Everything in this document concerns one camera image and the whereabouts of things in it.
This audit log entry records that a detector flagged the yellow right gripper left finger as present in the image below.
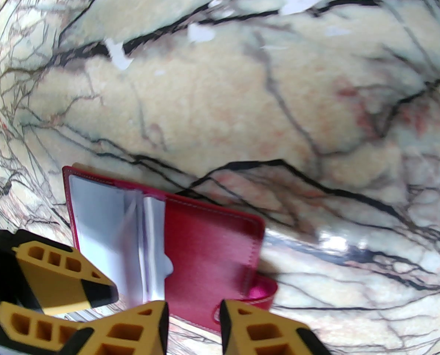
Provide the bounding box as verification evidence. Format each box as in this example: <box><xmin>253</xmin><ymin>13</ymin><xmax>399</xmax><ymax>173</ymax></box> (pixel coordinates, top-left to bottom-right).
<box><xmin>63</xmin><ymin>301</ymin><xmax>169</xmax><ymax>355</ymax></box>

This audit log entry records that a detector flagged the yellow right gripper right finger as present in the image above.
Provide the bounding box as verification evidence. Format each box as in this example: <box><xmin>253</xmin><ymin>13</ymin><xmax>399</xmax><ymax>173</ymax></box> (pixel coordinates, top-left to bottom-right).
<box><xmin>220</xmin><ymin>299</ymin><xmax>333</xmax><ymax>355</ymax></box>

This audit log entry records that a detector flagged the red leather card holder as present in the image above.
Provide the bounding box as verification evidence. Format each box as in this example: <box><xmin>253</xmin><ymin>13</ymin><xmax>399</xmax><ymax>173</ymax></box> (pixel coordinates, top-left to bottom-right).
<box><xmin>62</xmin><ymin>165</ymin><xmax>278</xmax><ymax>334</ymax></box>

